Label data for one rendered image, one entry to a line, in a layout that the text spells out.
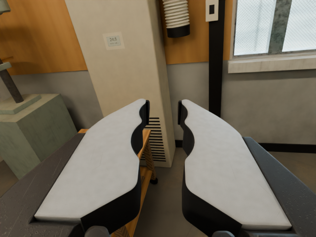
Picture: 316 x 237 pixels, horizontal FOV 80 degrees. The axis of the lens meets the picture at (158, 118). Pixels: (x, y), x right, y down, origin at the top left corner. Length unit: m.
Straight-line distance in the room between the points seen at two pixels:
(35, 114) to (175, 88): 1.15
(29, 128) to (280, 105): 1.96
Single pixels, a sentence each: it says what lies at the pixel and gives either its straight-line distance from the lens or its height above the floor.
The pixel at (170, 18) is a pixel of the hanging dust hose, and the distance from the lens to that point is 1.32.
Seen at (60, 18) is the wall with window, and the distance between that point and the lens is 1.86.
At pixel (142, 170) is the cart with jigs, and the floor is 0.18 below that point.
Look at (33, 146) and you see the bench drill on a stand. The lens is 1.79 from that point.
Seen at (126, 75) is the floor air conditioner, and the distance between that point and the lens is 1.37.
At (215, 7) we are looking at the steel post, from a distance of 1.38.
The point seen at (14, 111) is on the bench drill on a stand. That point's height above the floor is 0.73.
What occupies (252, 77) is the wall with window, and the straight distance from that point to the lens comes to 1.62.
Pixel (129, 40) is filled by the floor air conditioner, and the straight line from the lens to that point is 1.29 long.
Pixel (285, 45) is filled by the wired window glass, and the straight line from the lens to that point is 1.68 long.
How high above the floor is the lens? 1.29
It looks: 31 degrees down
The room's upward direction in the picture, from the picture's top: 9 degrees counter-clockwise
